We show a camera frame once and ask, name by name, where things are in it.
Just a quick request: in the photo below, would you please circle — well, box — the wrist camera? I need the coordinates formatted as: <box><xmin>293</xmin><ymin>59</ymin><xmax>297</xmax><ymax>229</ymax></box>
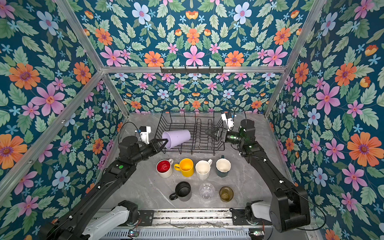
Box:
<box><xmin>139</xmin><ymin>126</ymin><xmax>152</xmax><ymax>145</ymax></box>
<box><xmin>221</xmin><ymin>113</ymin><xmax>234</xmax><ymax>131</ymax></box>

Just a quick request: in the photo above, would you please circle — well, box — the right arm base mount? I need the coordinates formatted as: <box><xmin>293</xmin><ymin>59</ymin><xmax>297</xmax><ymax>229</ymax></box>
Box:
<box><xmin>230</xmin><ymin>208</ymin><xmax>272</xmax><ymax>226</ymax></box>

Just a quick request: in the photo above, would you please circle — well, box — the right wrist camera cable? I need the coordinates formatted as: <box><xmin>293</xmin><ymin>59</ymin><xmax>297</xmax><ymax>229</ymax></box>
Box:
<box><xmin>228</xmin><ymin>106</ymin><xmax>248</xmax><ymax>127</ymax></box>

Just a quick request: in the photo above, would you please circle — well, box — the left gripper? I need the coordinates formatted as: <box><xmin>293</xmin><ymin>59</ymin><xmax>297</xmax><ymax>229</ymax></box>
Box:
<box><xmin>130</xmin><ymin>137</ymin><xmax>170</xmax><ymax>166</ymax></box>

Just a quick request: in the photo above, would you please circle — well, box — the olive green glass cup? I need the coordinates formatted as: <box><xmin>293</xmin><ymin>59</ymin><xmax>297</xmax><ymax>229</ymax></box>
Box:
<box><xmin>219</xmin><ymin>186</ymin><xmax>234</xmax><ymax>203</ymax></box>

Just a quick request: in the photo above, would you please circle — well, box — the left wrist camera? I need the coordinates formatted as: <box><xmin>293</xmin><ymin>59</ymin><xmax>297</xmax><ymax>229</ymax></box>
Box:
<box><xmin>139</xmin><ymin>126</ymin><xmax>152</xmax><ymax>145</ymax></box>

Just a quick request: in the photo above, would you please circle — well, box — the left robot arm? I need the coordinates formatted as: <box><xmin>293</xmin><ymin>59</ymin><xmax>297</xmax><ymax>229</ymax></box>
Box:
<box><xmin>39</xmin><ymin>136</ymin><xmax>168</xmax><ymax>240</ymax></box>

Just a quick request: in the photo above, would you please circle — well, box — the lilac plastic cup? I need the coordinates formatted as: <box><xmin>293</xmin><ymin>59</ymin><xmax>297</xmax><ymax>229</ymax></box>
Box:
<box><xmin>162</xmin><ymin>130</ymin><xmax>191</xmax><ymax>149</ymax></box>

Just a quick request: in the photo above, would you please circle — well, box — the clear glass cup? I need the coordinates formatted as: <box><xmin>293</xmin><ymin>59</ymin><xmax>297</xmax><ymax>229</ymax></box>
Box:
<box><xmin>199</xmin><ymin>183</ymin><xmax>215</xmax><ymax>200</ymax></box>

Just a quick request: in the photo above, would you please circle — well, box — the black wire dish rack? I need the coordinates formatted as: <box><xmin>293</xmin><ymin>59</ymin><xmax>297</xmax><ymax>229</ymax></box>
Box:
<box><xmin>155</xmin><ymin>111</ymin><xmax>225</xmax><ymax>155</ymax></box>

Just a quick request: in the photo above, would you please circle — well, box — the white faceted mug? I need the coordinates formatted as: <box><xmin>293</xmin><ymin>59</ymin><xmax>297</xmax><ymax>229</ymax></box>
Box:
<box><xmin>196</xmin><ymin>159</ymin><xmax>213</xmax><ymax>180</ymax></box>

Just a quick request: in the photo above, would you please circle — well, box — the white mug red inside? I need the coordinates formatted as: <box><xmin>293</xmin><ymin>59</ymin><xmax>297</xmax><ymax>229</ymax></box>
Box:
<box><xmin>156</xmin><ymin>159</ymin><xmax>174</xmax><ymax>179</ymax></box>

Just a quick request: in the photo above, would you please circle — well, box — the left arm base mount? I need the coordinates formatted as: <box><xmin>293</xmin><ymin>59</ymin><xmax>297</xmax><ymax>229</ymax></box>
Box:
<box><xmin>133</xmin><ymin>210</ymin><xmax>155</xmax><ymax>227</ymax></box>

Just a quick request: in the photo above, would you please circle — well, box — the black hook rail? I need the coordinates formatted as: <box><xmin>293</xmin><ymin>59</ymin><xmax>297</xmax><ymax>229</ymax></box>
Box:
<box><xmin>160</xmin><ymin>67</ymin><xmax>224</xmax><ymax>74</ymax></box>

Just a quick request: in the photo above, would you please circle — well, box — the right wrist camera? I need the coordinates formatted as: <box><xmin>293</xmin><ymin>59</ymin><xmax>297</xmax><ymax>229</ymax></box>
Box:
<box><xmin>221</xmin><ymin>113</ymin><xmax>234</xmax><ymax>131</ymax></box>

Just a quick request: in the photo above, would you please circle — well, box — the yellow mug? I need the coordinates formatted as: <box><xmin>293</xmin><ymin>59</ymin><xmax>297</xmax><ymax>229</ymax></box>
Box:
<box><xmin>174</xmin><ymin>159</ymin><xmax>194</xmax><ymax>178</ymax></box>

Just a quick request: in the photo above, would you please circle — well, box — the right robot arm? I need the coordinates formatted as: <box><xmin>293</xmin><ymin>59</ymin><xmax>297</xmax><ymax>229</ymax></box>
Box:
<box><xmin>205</xmin><ymin>120</ymin><xmax>311</xmax><ymax>233</ymax></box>

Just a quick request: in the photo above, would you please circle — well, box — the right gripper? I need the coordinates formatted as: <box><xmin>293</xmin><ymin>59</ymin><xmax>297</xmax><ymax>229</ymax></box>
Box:
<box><xmin>206</xmin><ymin>128</ymin><xmax>246</xmax><ymax>147</ymax></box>

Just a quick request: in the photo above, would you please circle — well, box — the dark green mug white inside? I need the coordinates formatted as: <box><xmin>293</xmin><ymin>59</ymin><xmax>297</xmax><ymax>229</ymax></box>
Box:
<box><xmin>216</xmin><ymin>156</ymin><xmax>232</xmax><ymax>178</ymax></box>

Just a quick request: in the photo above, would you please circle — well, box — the black mug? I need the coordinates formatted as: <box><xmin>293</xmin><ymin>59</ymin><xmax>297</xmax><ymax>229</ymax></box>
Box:
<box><xmin>169</xmin><ymin>182</ymin><xmax>192</xmax><ymax>202</ymax></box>

